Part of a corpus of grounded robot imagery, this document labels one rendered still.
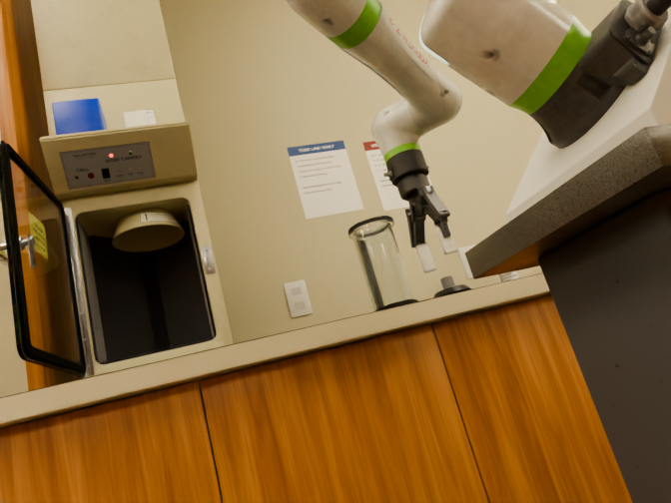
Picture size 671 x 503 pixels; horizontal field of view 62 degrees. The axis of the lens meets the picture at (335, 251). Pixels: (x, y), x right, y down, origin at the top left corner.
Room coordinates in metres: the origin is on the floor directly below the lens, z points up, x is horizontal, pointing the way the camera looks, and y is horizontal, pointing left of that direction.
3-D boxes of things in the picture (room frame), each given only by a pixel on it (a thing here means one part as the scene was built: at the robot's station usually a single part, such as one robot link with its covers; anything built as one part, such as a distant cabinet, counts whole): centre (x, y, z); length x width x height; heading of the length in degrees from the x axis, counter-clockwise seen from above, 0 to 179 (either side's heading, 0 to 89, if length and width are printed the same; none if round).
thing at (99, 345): (1.32, 0.47, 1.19); 0.26 x 0.24 x 0.35; 107
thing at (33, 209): (1.00, 0.55, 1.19); 0.30 x 0.01 x 0.40; 10
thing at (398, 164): (1.25, -0.22, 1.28); 0.12 x 0.09 x 0.06; 105
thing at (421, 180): (1.26, -0.22, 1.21); 0.08 x 0.07 x 0.09; 15
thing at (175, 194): (1.33, 0.47, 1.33); 0.32 x 0.25 x 0.77; 107
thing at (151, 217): (1.31, 0.44, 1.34); 0.18 x 0.18 x 0.05
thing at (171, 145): (1.15, 0.42, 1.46); 0.32 x 0.12 x 0.10; 107
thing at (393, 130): (1.25, -0.23, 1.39); 0.13 x 0.11 x 0.14; 56
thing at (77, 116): (1.13, 0.49, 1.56); 0.10 x 0.10 x 0.09; 17
